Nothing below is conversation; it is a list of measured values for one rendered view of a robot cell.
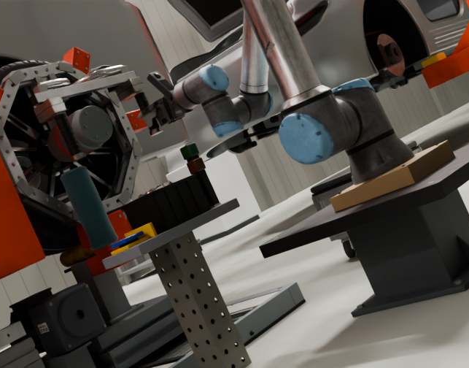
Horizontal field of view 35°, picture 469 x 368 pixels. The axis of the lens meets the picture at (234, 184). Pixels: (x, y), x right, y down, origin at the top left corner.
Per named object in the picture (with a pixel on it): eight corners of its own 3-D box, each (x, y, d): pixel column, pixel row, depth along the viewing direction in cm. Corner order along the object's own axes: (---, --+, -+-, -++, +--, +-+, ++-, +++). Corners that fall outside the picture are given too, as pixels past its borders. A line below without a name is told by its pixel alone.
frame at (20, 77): (150, 195, 274) (89, 60, 274) (161, 189, 269) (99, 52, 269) (30, 244, 233) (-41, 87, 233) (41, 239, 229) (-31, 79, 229)
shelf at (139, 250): (204, 221, 238) (200, 212, 238) (241, 206, 227) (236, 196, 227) (105, 270, 206) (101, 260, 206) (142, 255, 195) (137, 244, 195)
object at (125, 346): (158, 329, 297) (148, 307, 297) (218, 312, 273) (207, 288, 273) (60, 390, 260) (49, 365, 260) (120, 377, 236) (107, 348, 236)
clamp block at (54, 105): (52, 120, 230) (45, 105, 230) (68, 109, 224) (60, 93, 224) (39, 124, 226) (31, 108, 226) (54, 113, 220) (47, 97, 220)
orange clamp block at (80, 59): (77, 83, 268) (79, 62, 272) (89, 74, 263) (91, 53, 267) (60, 76, 264) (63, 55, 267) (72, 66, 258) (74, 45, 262)
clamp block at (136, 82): (130, 99, 255) (124, 85, 255) (146, 89, 249) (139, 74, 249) (119, 102, 251) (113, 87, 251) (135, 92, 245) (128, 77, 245)
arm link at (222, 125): (255, 123, 230) (238, 87, 230) (230, 134, 222) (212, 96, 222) (237, 133, 237) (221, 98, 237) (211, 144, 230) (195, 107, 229)
